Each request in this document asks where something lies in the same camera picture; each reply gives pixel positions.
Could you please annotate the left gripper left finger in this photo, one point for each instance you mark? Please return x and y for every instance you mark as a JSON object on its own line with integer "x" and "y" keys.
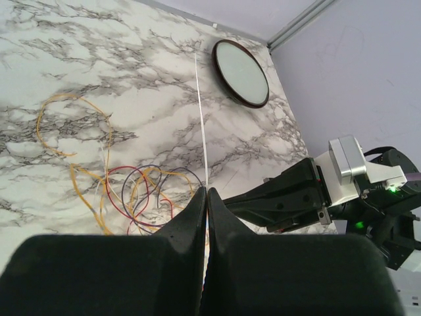
{"x": 159, "y": 274}

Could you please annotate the right aluminium corner post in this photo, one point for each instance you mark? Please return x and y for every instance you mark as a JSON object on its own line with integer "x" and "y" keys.
{"x": 299, "y": 22}

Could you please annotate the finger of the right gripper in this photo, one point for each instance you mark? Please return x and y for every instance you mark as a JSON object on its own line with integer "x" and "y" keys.
{"x": 298, "y": 188}

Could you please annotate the white zip tie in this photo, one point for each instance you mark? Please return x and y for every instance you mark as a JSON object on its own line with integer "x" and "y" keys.
{"x": 202, "y": 124}

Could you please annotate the round brown-rimmed dish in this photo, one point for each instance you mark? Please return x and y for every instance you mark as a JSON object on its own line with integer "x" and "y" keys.
{"x": 240, "y": 74}

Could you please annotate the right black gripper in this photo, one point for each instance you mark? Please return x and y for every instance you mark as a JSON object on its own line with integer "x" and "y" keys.
{"x": 384, "y": 216}

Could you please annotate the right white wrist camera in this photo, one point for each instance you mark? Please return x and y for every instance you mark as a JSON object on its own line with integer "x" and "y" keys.
{"x": 348, "y": 175}

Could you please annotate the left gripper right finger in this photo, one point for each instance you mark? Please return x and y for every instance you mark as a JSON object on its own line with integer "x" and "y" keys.
{"x": 293, "y": 274}

